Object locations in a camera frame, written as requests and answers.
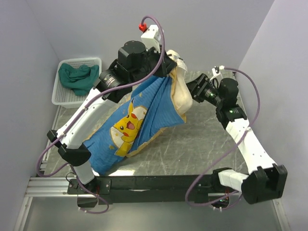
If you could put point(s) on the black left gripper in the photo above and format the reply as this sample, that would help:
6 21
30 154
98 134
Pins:
168 65

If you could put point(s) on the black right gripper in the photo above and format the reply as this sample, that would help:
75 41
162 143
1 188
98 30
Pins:
201 82

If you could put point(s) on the cream white pillow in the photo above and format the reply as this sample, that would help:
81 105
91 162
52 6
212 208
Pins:
180 94

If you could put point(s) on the yellow and blue pillowcase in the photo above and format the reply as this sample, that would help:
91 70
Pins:
133 125

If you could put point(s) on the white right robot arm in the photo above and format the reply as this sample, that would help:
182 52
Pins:
265 179

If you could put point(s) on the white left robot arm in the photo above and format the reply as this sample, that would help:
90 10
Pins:
108 93

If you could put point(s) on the dark green cloth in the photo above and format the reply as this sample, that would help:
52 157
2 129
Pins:
79 80

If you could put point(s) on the white perforated plastic basket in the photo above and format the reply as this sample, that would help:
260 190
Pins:
64 97

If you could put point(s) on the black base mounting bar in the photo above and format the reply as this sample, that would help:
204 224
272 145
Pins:
146 189

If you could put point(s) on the aluminium frame rail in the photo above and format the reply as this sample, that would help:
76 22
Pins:
52 187

